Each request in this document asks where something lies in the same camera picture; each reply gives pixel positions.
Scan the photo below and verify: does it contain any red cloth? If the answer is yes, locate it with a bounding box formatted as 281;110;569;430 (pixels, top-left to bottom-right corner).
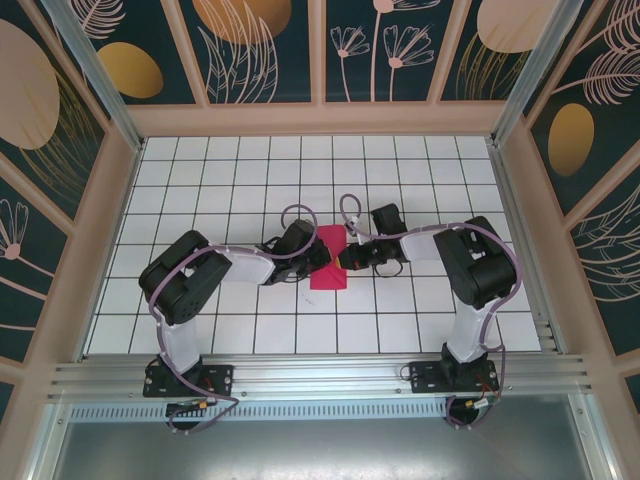
308;224;350;291

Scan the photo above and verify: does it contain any grey metal sheet panel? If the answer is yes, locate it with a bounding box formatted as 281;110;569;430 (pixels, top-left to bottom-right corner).
29;418;614;480

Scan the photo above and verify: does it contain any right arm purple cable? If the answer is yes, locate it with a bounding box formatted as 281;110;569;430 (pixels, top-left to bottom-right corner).
338;193;524;431

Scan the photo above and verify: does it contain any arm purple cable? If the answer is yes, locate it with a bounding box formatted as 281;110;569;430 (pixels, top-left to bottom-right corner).
338;193;524;431
148;202;321;437

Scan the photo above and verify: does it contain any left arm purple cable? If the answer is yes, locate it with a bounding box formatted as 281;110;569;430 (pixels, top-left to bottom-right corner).
148;202;321;437

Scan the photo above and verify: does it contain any aluminium mounting rail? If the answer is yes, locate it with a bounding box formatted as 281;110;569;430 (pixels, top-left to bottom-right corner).
47;353;599;401

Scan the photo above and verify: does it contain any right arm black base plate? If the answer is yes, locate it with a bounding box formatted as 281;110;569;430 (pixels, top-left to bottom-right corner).
408;358;503;396

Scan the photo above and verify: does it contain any aluminium side rail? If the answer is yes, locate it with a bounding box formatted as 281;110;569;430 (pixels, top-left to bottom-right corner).
487;142;569;357

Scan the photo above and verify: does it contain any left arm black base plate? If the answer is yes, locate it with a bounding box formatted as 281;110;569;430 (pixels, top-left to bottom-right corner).
143;362;236;399

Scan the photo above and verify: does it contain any slotted grey cable duct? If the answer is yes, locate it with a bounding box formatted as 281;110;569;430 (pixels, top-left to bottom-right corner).
67;402;454;422

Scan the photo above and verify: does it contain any aluminium frame post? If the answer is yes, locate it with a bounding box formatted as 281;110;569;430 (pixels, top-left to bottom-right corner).
489;0;596;146
42;0;146;154

